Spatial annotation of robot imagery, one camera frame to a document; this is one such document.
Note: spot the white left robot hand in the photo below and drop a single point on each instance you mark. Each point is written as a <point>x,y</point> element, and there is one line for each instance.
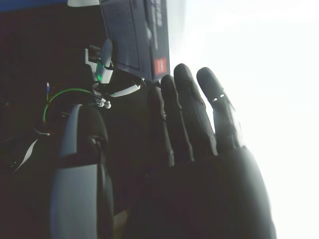
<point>199,186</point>

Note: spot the navy blue rectangular box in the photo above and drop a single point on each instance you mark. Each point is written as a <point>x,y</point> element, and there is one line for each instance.
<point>134,37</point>

